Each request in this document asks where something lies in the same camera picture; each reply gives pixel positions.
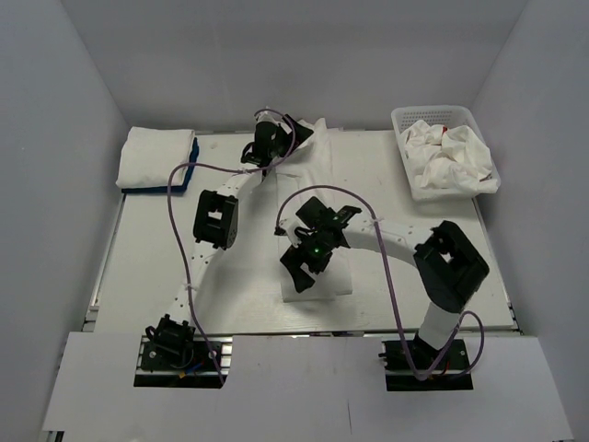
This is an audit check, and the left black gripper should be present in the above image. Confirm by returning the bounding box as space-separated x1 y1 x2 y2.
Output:
269 113 313 157

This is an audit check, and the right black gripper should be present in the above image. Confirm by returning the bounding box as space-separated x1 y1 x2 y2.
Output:
282 228 334 292

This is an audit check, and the white plastic basket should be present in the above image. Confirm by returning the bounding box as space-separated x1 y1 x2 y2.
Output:
391 105 501 203

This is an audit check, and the white robot print t shirt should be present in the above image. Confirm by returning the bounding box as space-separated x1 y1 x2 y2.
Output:
274 118 352 303

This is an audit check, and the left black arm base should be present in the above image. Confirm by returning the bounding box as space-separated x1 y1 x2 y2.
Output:
133 337 232 390

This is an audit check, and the folded white t shirt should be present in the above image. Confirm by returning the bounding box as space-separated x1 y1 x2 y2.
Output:
116 126 195 190

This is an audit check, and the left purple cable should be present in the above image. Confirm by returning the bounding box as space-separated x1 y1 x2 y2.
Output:
166 108 295 386

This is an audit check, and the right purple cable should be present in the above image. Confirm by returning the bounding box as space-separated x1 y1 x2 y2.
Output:
273 185 486 382

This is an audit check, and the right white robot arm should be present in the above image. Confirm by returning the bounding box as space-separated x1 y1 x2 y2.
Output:
274 197 490 369

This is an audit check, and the white red print t shirt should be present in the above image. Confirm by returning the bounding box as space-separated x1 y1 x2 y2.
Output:
400 120 500 195

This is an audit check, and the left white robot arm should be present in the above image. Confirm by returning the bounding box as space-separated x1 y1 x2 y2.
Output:
167 109 314 343

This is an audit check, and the purple cable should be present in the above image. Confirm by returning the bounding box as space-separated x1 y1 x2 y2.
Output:
166 108 295 386
273 185 486 382

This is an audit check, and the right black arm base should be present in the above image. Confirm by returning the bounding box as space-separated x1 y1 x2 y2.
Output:
376 338 475 393

